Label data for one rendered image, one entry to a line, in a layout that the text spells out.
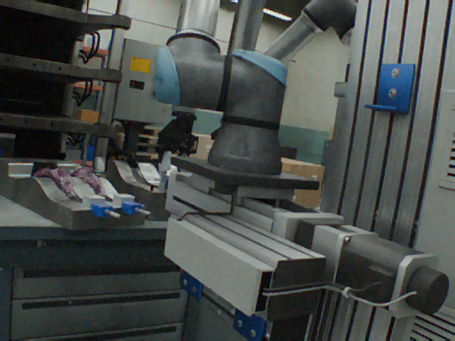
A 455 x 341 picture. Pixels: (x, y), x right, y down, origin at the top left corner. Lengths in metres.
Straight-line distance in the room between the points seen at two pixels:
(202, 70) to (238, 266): 0.41
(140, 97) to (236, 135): 1.45
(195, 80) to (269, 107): 0.15
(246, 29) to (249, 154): 0.45
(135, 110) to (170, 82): 1.42
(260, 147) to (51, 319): 0.82
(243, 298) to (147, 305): 0.90
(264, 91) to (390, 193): 0.30
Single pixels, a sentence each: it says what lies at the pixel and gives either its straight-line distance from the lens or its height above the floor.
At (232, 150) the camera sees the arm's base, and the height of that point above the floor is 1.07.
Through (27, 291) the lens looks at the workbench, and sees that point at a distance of 1.35.
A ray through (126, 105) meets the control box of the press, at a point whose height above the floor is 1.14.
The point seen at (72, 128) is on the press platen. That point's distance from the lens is 2.12.
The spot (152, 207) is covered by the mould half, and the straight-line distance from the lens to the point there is 1.41.
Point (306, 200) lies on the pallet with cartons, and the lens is 6.45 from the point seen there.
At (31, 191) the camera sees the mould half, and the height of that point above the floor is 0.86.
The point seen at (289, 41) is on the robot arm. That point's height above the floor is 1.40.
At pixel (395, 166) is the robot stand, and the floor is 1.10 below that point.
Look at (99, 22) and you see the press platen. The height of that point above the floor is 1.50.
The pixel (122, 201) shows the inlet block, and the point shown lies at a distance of 1.30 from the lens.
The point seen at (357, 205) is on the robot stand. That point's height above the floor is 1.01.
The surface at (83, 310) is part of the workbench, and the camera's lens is 1.42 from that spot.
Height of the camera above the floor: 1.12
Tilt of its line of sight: 6 degrees down
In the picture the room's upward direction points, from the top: 9 degrees clockwise
